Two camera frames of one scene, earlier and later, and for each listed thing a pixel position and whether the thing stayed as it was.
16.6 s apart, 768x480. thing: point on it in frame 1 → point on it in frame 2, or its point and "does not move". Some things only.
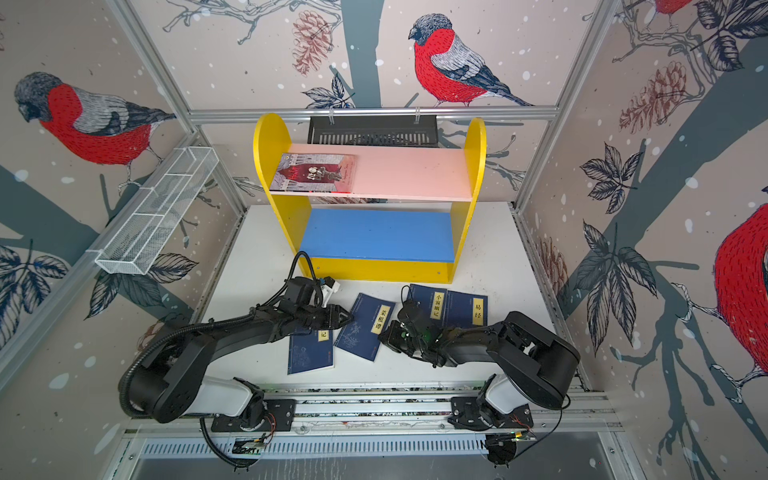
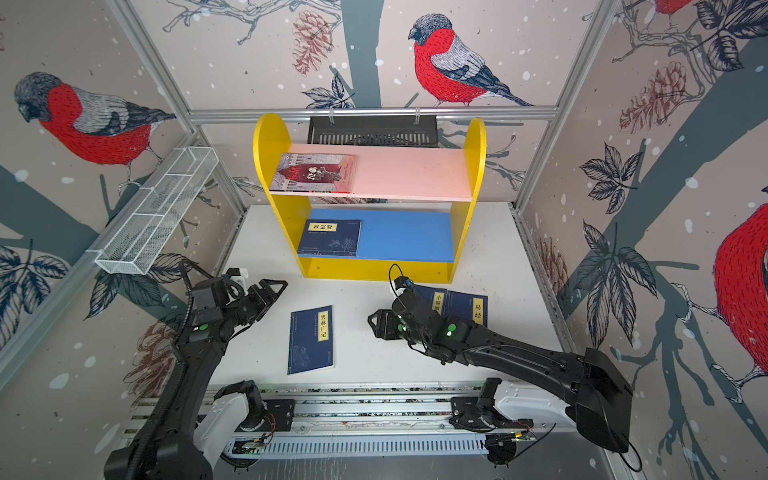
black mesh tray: (374, 131) does not move
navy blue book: (371, 315) → (331, 238)
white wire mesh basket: (159, 212) does not move
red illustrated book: (316, 173) does not move
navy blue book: (310, 350) does not move
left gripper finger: (338, 316) → (271, 295)
